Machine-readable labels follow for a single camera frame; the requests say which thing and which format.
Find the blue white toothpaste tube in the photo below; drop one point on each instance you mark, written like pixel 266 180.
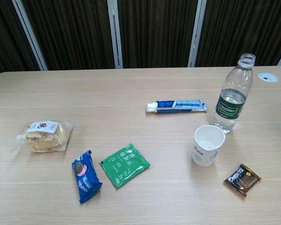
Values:
pixel 178 105

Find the dark pleated screen panel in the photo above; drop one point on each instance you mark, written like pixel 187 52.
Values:
pixel 243 28
pixel 70 35
pixel 154 35
pixel 4 35

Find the blue cookie packet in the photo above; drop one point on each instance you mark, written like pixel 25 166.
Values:
pixel 86 180

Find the dark brown snack packet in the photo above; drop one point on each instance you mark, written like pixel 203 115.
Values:
pixel 242 180

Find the white paper cup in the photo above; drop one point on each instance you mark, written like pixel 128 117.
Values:
pixel 202 157

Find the green tea sachet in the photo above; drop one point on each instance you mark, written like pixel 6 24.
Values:
pixel 124 166

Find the clear wrapped pastry packet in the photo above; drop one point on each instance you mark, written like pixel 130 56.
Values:
pixel 44 138

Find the transparent plastic water bottle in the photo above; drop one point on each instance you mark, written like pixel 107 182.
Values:
pixel 229 110

